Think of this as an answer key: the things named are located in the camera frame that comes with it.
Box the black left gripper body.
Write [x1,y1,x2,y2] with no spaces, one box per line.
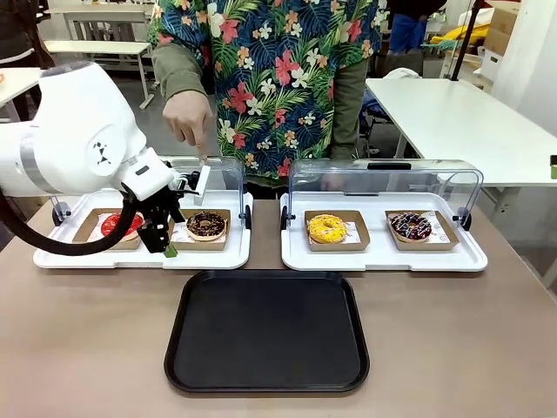
[130,185,186,227]

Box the person right forearm green sleeve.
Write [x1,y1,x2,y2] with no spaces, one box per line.
[151,42,211,102]

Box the person left forearm green sleeve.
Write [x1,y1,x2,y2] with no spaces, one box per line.
[329,57,371,160]

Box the white display tray base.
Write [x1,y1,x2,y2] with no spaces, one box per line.
[33,191,254,271]
[280,191,489,273]

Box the chocolate donut with sprinkles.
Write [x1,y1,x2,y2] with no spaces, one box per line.
[185,211,227,241]

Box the brown cardboard donut box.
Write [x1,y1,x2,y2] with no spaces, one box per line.
[167,208,232,252]
[304,210,372,253]
[71,207,151,251]
[385,210,460,253]

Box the red glazed donut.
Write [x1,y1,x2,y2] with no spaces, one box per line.
[100,212,144,241]

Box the black plastic serving tray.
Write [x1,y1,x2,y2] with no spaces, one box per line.
[164,269,371,396]

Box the yellow glazed donut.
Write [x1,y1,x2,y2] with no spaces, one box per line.
[306,213,348,244]

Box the dark donut with white drizzle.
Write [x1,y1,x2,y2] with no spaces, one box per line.
[390,212,433,242]

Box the person right hand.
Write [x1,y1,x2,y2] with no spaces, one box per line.
[163,91,215,165]

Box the person left hand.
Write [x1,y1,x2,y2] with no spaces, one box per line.
[319,172,352,192]

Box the white printed paper liner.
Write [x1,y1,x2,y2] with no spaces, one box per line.
[172,213,230,243]
[387,212,451,243]
[88,212,151,243]
[306,219,363,243]

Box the large white table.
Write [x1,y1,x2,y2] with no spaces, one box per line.
[365,77,557,219]

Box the white storage box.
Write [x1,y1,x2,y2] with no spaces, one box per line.
[477,46,506,83]

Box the black pole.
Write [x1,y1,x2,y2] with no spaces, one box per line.
[449,0,485,83]

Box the yellow bag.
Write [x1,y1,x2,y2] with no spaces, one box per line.
[443,22,493,47]

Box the white bench table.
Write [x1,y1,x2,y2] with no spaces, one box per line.
[43,40,156,111]

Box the green cloth item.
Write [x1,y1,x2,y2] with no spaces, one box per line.
[419,36,459,50]

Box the person torso floral shirt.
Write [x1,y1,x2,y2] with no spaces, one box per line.
[147,0,385,182]

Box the white table with orange item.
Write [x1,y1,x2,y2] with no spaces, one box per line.
[0,67,47,123]

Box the bystander in blue apron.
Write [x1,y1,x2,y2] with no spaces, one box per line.
[386,0,431,57]

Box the bystander in dark clothes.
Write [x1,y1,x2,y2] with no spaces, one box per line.
[0,0,56,71]

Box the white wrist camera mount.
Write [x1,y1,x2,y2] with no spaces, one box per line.
[176,164,213,207]

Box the clear dome cover black handle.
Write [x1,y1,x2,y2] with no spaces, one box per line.
[281,158,485,232]
[50,155,252,230]

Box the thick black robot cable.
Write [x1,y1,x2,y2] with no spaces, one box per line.
[0,182,145,258]

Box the white desk frame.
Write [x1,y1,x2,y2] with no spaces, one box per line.
[46,3,162,82]

